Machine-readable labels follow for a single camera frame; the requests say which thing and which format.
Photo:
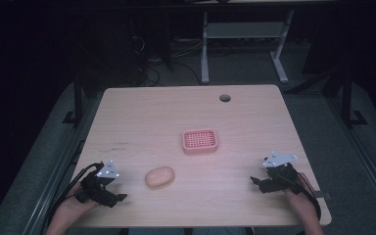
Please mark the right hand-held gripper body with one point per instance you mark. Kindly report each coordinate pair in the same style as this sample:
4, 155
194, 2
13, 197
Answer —
282, 174

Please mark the person's right hand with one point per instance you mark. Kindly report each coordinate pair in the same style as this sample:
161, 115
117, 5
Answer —
298, 196

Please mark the black metal stand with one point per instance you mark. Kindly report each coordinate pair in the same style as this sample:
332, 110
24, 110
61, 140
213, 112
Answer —
347, 98
77, 98

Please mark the person's left hand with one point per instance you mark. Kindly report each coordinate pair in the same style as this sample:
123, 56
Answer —
75, 204

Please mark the white metal table frame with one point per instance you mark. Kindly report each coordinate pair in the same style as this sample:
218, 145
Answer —
244, 30

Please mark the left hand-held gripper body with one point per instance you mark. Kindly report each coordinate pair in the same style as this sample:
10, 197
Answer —
94, 187

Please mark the pink slotted soap dish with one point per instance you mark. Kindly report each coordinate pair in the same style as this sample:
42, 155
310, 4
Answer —
199, 141

